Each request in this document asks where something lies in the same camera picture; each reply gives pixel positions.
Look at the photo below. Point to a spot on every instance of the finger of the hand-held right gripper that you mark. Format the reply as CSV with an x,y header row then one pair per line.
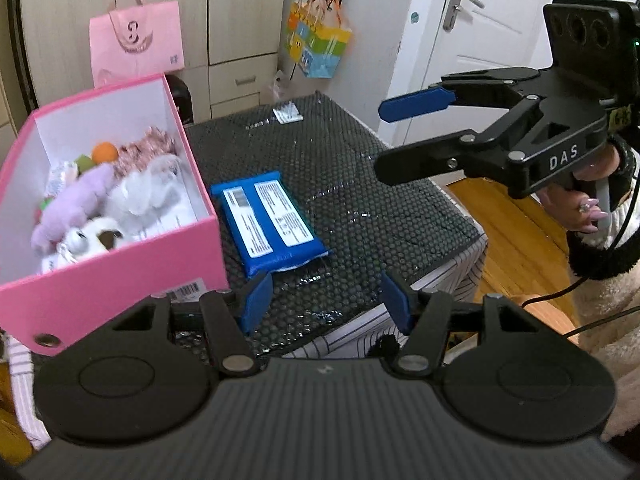
x,y
415,105
415,157

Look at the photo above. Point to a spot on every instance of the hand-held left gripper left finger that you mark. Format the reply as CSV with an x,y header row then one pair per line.
x,y
255,302

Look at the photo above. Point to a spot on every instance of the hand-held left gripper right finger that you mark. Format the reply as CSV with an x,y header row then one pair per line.
x,y
397,302

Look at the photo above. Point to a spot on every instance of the blue wet wipes packet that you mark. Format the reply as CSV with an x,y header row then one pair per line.
x,y
270,225

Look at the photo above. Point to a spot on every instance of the pink cardboard box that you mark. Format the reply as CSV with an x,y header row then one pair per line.
x,y
125,280

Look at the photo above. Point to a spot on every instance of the white mesh bath sponge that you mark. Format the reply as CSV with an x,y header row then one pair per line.
x,y
145,192

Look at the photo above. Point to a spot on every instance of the floral fabric scrunchie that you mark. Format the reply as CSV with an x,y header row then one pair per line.
x,y
147,147

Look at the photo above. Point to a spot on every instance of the purple plush toy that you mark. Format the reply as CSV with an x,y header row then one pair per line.
x,y
75,200

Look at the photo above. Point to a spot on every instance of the orange ball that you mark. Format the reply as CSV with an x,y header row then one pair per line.
x,y
105,153

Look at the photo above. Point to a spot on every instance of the green powder puff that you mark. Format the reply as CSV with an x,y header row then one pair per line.
x,y
84,164

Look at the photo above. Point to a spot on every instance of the person's right hand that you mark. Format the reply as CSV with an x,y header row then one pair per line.
x,y
592,195

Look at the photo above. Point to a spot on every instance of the striped table cloth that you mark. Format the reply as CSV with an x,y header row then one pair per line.
x,y
450,280

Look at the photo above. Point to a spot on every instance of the round green door sticker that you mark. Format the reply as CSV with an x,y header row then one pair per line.
x,y
414,17

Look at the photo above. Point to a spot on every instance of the white door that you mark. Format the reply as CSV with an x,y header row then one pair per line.
x,y
495,35

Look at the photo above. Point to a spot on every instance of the colourful gift bag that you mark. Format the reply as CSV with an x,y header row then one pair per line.
x,y
320,45

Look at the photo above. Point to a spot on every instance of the printed paper sheet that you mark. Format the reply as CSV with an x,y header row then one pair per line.
x,y
170,220

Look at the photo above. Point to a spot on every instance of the small white sachet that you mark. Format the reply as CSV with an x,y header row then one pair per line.
x,y
288,112

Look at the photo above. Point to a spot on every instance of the crumpled clear plastic bag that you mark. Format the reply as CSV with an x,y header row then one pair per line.
x,y
277,81

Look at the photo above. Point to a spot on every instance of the person's cream fleece clothing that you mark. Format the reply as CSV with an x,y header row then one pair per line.
x,y
615,340

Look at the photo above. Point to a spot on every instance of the beige wardrobe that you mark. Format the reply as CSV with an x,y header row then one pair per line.
x,y
235,15

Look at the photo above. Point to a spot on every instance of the black suitcase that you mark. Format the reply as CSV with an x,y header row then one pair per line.
x,y
181,100

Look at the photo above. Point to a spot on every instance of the pink paper bag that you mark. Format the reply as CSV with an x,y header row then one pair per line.
x,y
135,42

